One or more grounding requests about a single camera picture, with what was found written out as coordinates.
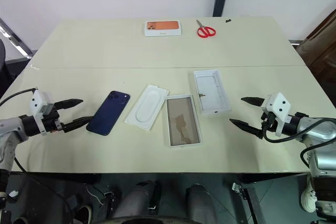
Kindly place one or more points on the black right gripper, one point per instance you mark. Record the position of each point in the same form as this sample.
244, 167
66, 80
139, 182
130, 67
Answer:
267, 122

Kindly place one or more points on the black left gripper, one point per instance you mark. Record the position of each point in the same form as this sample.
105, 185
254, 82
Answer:
52, 122

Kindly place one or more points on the dark blue smartphone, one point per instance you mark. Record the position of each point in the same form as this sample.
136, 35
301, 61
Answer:
107, 113

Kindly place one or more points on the white box lid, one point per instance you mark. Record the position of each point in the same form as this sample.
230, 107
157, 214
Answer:
212, 90

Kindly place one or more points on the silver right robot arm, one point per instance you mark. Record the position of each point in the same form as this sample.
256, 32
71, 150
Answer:
315, 127

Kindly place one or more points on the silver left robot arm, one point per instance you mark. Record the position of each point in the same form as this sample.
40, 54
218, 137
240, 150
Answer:
10, 125

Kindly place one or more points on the white phone box base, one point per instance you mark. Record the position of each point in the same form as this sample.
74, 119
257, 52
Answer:
183, 121

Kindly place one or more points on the closed orange-print phone box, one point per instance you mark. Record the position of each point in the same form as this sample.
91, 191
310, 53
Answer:
162, 27

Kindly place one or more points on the white plastic tray insert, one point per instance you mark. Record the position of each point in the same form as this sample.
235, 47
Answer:
145, 108

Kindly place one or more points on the small black clip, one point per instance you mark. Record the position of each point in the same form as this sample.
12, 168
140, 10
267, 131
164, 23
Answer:
228, 20

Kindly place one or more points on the brown wooden door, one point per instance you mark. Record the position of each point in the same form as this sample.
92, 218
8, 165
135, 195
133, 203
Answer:
323, 45

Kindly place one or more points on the black shoe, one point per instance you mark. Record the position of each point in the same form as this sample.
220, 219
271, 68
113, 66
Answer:
84, 213

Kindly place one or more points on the dark grey rounded shape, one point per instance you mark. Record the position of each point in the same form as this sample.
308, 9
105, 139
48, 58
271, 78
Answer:
136, 199
200, 203

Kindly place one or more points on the white sneaker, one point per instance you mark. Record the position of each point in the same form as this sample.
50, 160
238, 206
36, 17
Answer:
309, 197

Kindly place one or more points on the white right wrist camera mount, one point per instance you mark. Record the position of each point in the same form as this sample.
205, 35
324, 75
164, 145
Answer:
278, 103

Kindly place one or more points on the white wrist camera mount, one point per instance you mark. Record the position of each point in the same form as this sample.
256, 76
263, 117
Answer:
38, 103
278, 103

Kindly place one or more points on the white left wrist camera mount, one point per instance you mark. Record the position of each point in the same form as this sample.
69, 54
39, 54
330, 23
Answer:
38, 103

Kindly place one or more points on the black table frame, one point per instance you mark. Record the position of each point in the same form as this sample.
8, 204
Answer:
252, 200

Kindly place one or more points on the silver metal frame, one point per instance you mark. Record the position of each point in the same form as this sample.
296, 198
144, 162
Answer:
15, 41

